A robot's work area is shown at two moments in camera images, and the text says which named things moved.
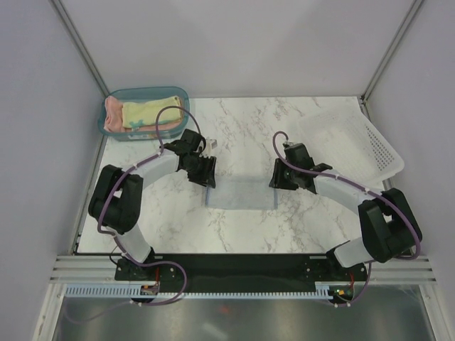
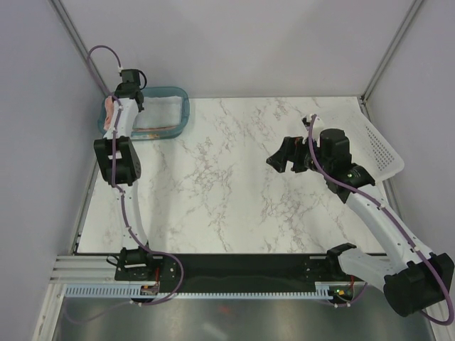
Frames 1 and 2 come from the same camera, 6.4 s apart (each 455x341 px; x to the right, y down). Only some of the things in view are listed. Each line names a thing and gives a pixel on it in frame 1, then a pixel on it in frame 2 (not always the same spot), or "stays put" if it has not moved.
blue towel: (242, 192) → (160, 112)
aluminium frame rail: (79, 269) stays put
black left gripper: (207, 177) → (141, 109)
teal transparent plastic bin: (134, 95) stays put
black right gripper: (277, 180) → (291, 149)
